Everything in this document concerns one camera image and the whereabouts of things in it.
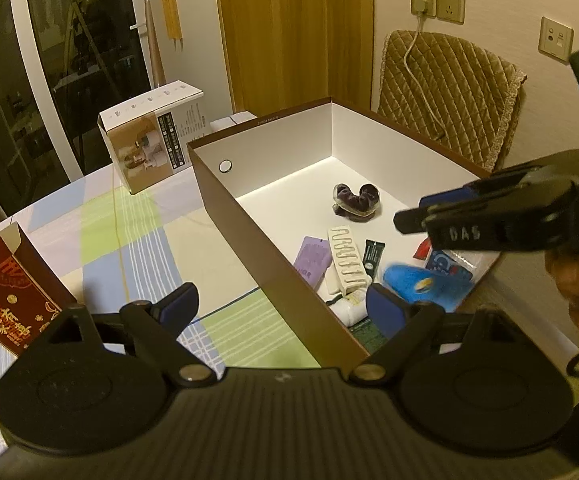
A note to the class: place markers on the white charger plug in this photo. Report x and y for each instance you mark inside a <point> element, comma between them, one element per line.
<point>421,6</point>

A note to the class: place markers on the dark green packet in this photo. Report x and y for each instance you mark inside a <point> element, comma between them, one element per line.
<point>369,335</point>

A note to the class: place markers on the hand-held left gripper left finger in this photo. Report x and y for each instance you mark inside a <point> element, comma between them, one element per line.
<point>179,300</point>

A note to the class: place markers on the white product box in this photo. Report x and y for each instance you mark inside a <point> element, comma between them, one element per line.
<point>134,160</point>

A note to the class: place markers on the quilted chair cover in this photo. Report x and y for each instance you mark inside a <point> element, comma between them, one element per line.
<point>449,90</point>

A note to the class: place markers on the dark velvet scrunchie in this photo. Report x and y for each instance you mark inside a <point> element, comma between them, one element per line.
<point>354,200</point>

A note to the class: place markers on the brown cardboard box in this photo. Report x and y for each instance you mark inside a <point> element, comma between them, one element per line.
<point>269,160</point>

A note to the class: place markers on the white flat box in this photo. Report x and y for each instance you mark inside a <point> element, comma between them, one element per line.
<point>232,121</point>

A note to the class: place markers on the blue white packet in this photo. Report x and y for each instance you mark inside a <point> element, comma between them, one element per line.
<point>449,262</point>

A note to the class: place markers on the red gift box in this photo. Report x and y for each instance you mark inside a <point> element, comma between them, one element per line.
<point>9,300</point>

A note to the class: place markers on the glass sliding door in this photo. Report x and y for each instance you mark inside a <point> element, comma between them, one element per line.
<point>44,85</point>

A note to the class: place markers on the purple tube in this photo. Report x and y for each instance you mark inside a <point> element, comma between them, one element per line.
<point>312,260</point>

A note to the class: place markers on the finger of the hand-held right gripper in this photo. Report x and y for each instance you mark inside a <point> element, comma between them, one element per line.
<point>494,225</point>
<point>449,194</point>

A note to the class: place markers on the wooden wardrobe panel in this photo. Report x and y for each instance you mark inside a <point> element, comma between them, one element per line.
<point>294,35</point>

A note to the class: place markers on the checked tablecloth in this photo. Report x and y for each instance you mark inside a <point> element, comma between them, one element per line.
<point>144,240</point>

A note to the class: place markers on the wall data outlet plate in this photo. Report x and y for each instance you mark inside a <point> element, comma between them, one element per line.
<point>557,40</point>

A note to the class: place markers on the person's right hand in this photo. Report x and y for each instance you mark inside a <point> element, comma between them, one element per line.
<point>577,290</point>

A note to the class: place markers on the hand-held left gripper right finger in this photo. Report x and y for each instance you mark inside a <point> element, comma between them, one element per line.
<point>384,310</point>

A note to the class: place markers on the red snack packet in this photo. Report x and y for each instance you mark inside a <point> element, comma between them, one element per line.
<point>422,250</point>

